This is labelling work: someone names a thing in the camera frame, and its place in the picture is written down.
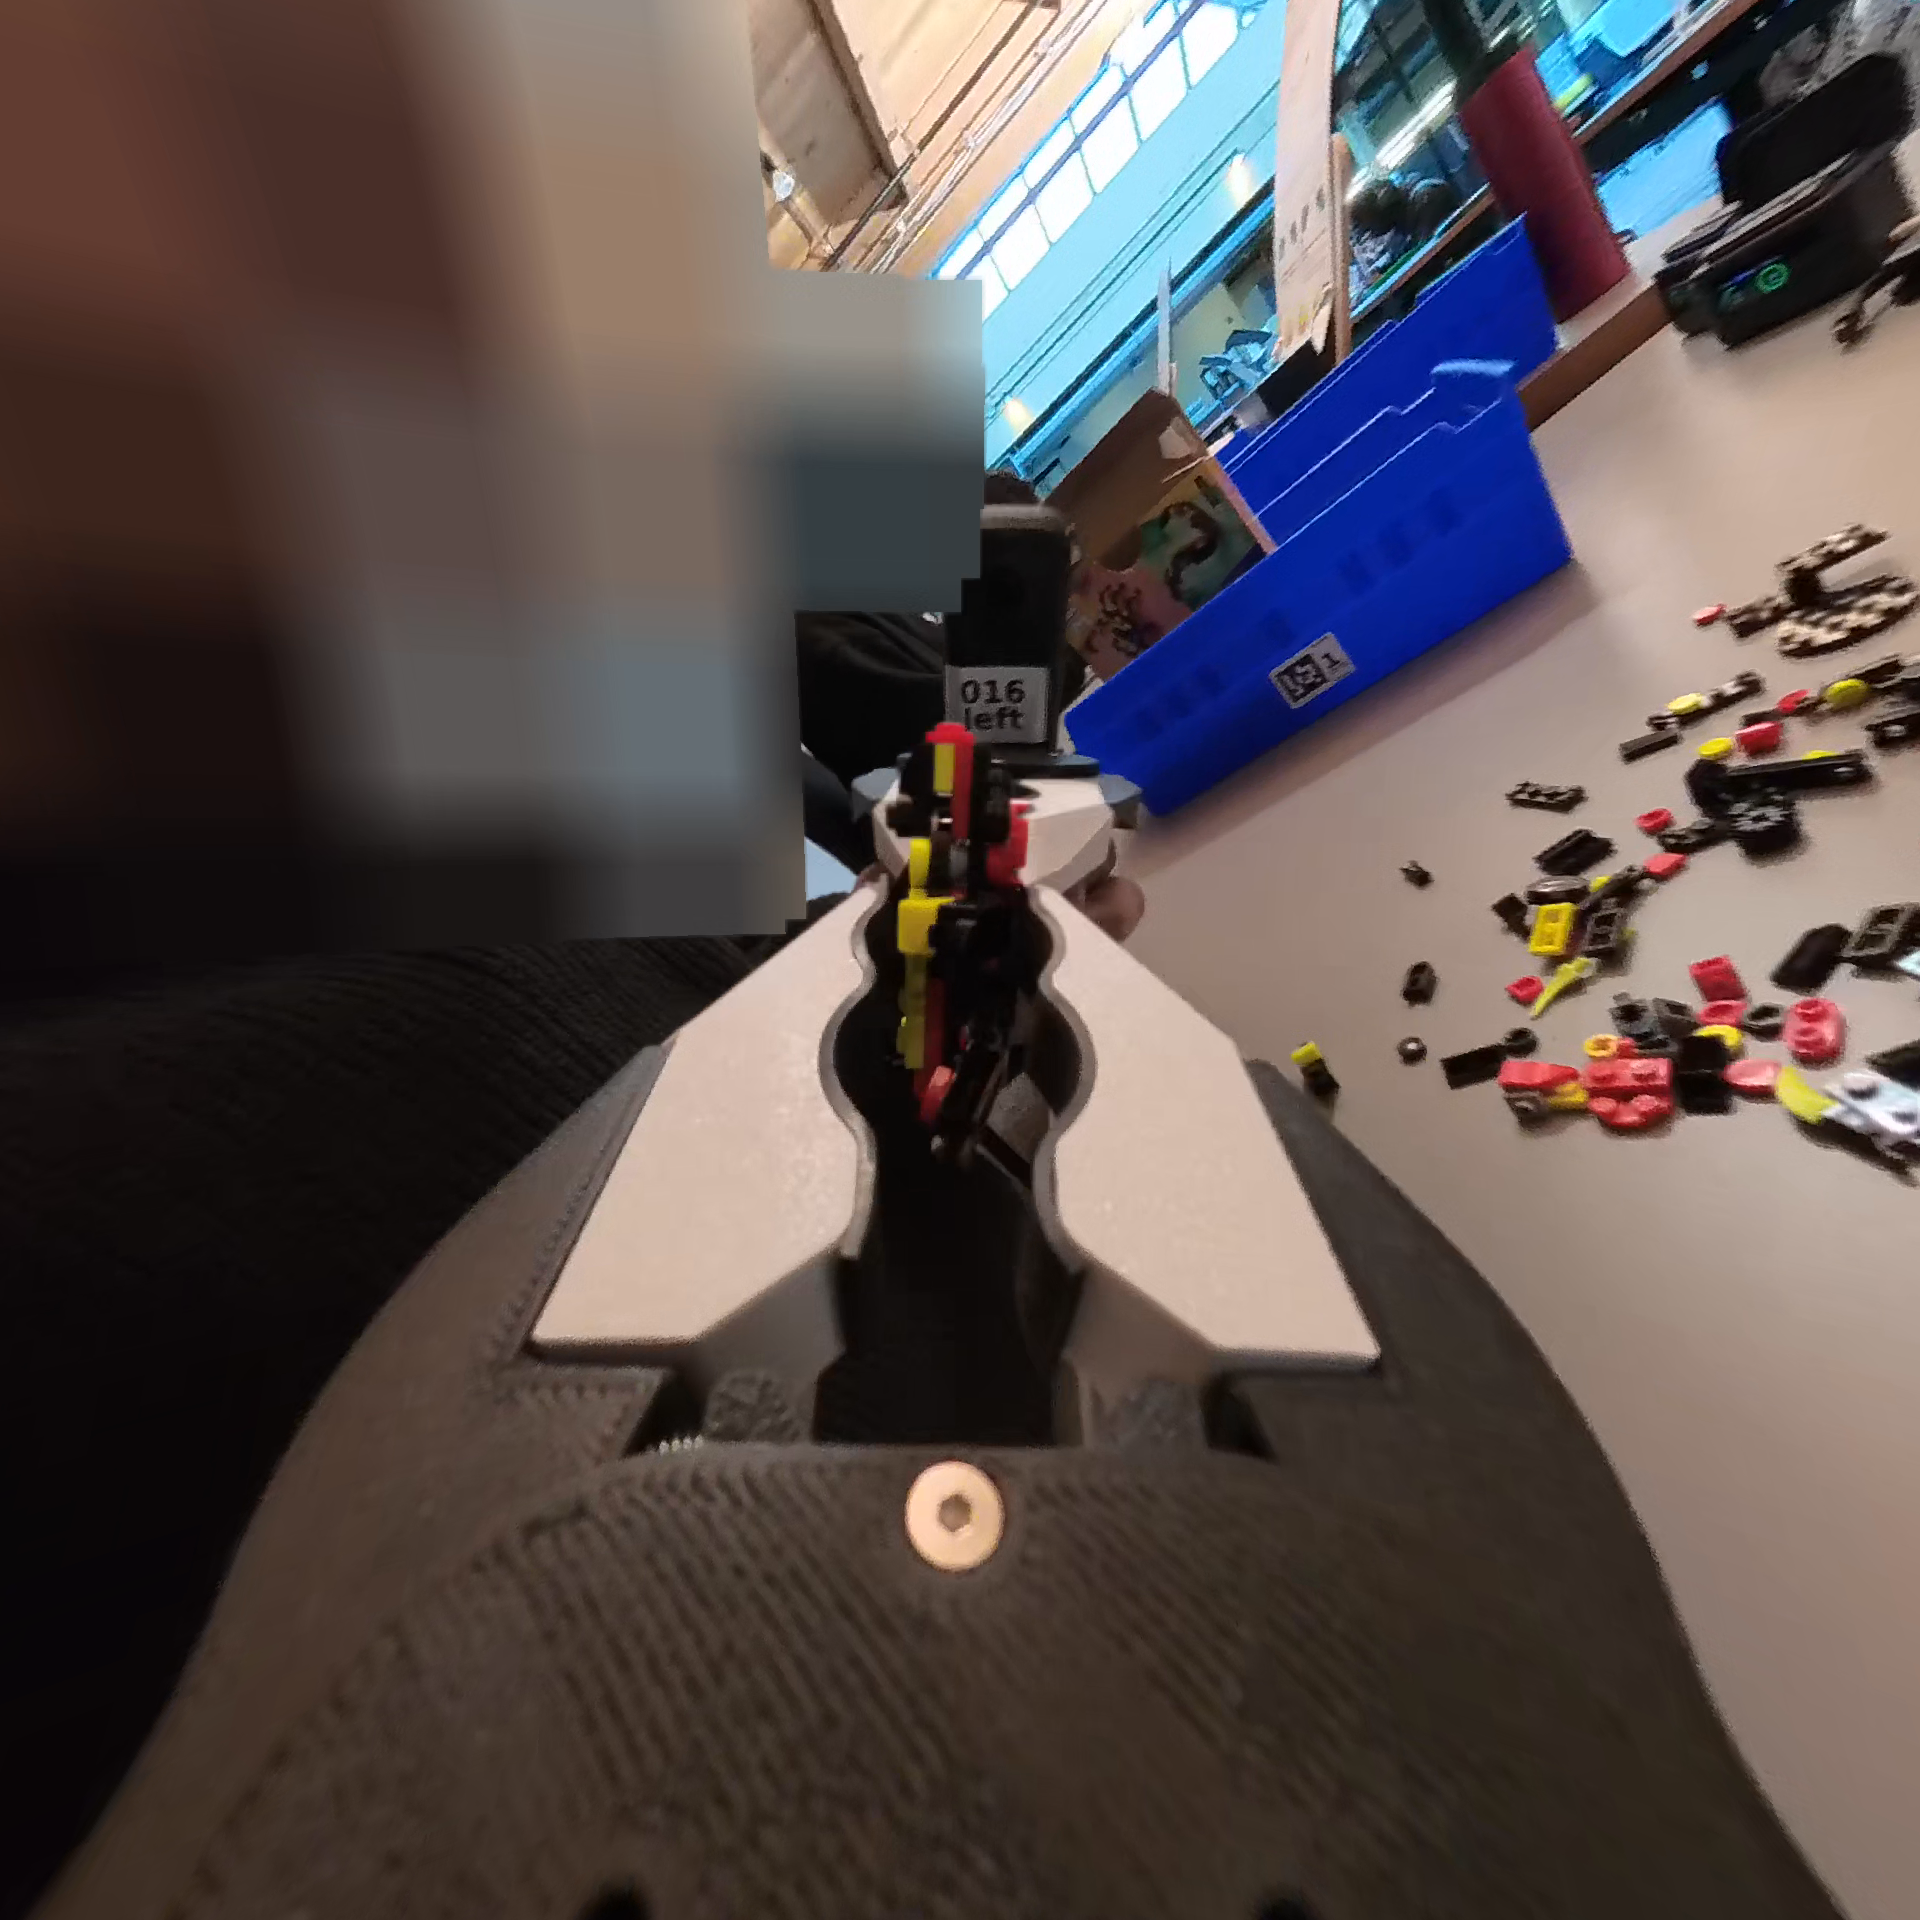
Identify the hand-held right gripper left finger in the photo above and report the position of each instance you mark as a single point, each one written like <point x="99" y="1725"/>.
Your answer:
<point x="706" y="1199"/>

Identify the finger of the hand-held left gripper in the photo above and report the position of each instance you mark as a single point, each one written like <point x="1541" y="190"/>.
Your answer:
<point x="1073" y="844"/>
<point x="895" y="834"/>

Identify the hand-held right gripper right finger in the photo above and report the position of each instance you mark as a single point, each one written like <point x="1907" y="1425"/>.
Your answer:
<point x="1217" y="1199"/>

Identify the partly built lego model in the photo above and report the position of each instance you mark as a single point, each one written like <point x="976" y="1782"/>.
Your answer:
<point x="961" y="962"/>

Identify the black lego clip plate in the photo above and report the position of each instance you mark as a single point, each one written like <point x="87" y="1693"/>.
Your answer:
<point x="1322" y="1083"/>

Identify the printed cardboard lego box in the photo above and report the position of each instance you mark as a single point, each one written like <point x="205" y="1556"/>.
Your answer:
<point x="1140" y="494"/>

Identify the scattered loose lego pieces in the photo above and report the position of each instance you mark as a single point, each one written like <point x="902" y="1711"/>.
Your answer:
<point x="1696" y="1036"/>

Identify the person's left hand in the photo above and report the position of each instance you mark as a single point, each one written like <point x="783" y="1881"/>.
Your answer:
<point x="1122" y="901"/>

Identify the blue plastic bin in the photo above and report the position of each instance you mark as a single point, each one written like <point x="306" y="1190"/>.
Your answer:
<point x="1348" y="632"/>
<point x="1440" y="316"/>

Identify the wooden printed board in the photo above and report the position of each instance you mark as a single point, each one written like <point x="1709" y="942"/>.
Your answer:
<point x="1308" y="182"/>

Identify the dark red bottle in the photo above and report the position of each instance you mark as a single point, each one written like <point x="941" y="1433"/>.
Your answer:
<point x="1547" y="182"/>

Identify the black charging case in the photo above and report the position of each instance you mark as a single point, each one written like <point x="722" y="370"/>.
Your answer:
<point x="1772" y="255"/>

